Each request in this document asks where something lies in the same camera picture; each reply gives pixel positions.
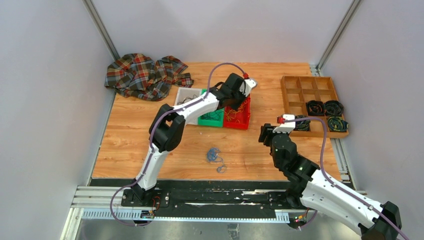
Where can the cable ball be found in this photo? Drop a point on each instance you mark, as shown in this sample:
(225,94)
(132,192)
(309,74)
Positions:
(212,156)

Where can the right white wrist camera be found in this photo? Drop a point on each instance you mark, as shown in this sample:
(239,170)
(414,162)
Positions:
(286,124)

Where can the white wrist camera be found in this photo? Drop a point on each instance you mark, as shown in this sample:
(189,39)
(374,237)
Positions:
(247,86)
(286,124)

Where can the left aluminium corner post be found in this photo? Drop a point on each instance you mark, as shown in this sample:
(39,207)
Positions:
(101,27)

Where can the green plastic bin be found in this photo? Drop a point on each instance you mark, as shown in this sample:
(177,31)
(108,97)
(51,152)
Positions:
(212,119)

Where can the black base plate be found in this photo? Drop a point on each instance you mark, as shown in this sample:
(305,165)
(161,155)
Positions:
(217,199)

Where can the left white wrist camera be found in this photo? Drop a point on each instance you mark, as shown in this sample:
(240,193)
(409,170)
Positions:
(247,86)

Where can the wooden compartment tray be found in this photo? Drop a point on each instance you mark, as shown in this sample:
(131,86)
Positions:
(314,97)

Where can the red plastic bin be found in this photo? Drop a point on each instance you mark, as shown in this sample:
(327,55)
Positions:
(238,119)

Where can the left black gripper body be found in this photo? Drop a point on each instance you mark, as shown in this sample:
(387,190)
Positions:
(237,100)

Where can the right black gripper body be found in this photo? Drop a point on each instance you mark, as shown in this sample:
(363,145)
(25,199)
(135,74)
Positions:
(266,136)

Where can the aluminium frame rail front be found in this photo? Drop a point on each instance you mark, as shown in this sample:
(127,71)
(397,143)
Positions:
(92,217)

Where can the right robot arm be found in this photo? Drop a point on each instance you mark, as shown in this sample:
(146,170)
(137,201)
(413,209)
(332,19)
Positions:
(313,188)

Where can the white plastic bin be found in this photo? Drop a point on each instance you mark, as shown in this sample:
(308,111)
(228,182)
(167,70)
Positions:
(185,94)

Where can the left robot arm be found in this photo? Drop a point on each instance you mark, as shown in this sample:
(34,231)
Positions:
(167,129)

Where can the aluminium corner post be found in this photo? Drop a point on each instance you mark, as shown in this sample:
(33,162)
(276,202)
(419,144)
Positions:
(348,16)
(101,27)

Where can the plaid flannel shirt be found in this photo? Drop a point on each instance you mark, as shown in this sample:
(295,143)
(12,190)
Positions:
(137,75)

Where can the right aluminium corner post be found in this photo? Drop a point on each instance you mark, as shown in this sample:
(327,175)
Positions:
(348,16)

